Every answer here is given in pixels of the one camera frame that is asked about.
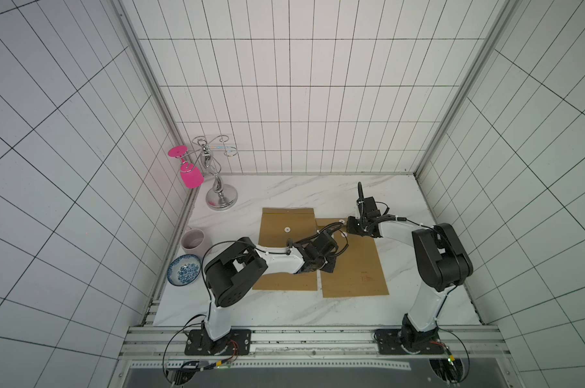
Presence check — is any kraft file bag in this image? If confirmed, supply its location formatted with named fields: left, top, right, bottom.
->
left=253, top=208, right=318, bottom=291
left=321, top=226, right=389, bottom=298

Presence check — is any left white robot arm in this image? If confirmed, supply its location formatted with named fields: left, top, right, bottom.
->
left=183, top=221, right=348, bottom=358

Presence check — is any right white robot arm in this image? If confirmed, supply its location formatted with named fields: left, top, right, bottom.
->
left=347, top=184, right=473, bottom=355

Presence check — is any silver metal glass rack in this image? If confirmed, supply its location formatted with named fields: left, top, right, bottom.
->
left=192, top=135, right=238, bottom=211

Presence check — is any pale purple ceramic cup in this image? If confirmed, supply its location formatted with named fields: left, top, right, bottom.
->
left=179, top=229, right=213, bottom=260

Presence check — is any blue patterned ceramic bowl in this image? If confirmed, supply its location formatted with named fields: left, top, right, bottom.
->
left=166, top=255, right=201, bottom=287

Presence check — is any pink plastic wine glass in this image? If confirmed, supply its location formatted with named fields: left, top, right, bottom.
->
left=167, top=145, right=205, bottom=189

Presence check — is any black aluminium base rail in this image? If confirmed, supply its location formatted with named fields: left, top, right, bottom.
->
left=120, top=326, right=510, bottom=370

